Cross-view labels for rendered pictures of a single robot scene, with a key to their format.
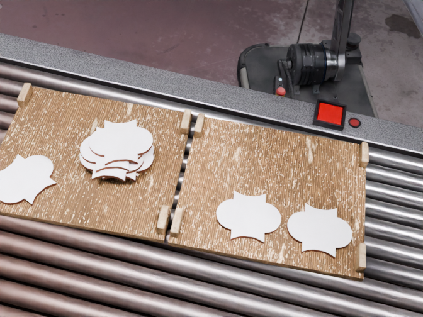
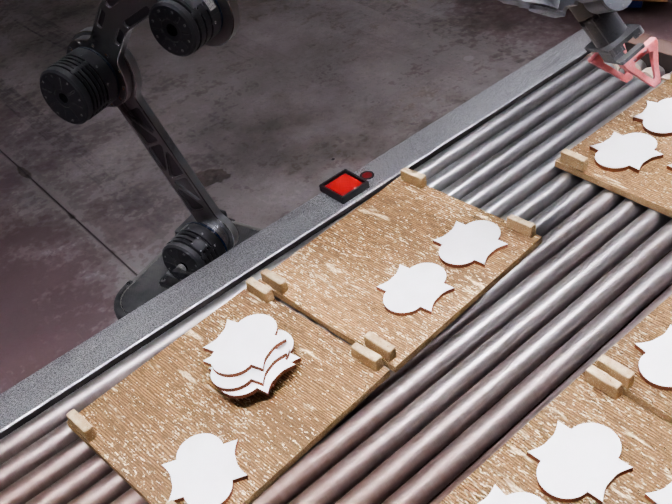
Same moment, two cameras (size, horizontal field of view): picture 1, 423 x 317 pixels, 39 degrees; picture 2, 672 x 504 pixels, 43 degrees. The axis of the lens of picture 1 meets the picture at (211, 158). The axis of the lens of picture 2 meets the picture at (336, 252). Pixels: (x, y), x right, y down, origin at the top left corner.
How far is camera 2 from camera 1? 76 cm
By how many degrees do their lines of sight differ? 32
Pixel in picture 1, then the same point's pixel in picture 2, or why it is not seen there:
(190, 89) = (213, 278)
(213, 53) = not seen: hidden behind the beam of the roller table
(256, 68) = not seen: hidden behind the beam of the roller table
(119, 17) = not seen: outside the picture
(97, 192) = (282, 406)
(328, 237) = (483, 239)
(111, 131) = (224, 347)
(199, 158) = (312, 300)
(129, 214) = (335, 387)
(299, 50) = (179, 243)
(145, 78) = (162, 310)
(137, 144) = (262, 330)
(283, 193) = (408, 253)
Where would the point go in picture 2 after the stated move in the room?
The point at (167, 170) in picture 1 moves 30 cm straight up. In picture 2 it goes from (304, 332) to (273, 194)
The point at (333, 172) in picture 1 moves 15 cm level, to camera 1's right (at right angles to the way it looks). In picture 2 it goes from (413, 208) to (456, 170)
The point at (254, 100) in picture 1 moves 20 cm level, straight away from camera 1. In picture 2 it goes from (276, 234) to (217, 198)
